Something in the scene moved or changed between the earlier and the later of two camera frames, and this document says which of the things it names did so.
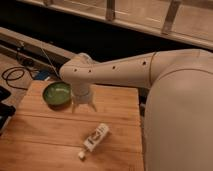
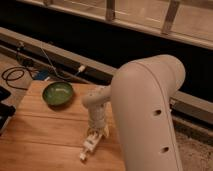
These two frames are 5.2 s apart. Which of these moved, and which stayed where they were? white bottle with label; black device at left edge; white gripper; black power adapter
Moved: white gripper
Stayed: black device at left edge; black power adapter; white bottle with label
